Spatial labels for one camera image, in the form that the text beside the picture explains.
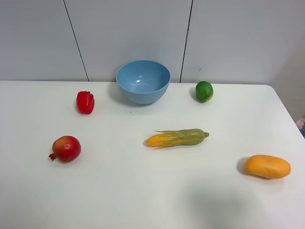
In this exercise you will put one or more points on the red pomegranate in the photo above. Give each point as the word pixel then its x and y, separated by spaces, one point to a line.
pixel 66 149

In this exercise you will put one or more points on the orange mango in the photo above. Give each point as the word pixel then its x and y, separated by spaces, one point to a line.
pixel 266 166

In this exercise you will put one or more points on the red bell pepper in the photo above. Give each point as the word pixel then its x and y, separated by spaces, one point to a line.
pixel 85 102

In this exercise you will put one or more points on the green lime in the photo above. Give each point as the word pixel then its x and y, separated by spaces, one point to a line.
pixel 204 91

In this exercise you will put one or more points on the pink object at table edge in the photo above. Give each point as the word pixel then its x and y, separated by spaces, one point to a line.
pixel 301 125

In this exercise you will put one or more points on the corn cob with husk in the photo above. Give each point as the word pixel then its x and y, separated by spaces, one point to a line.
pixel 184 137

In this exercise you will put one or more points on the blue plastic bowl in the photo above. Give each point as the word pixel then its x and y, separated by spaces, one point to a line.
pixel 143 82

